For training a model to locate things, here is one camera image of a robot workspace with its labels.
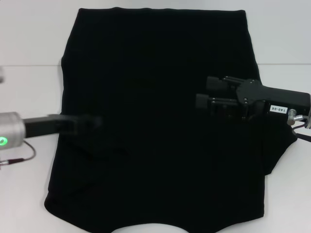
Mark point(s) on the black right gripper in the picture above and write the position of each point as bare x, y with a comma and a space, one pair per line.
272, 99

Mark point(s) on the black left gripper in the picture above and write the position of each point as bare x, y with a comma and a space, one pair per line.
48, 126

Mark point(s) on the black shirt with FREE print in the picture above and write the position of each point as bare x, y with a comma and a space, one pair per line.
155, 97

